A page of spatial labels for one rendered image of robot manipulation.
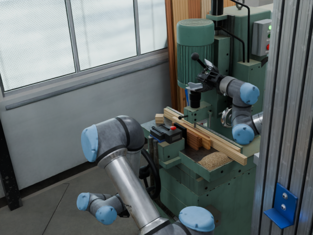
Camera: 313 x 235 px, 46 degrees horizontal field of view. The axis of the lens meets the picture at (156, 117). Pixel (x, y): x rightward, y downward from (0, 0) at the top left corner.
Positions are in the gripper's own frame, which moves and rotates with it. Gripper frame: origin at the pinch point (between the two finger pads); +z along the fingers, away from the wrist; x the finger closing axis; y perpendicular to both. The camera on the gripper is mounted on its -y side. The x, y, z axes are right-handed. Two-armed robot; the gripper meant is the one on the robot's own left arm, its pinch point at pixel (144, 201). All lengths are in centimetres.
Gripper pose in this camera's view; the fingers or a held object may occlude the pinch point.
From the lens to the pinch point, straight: 184.3
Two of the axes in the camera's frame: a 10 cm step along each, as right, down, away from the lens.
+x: 5.7, 3.4, -7.5
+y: -3.7, 9.2, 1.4
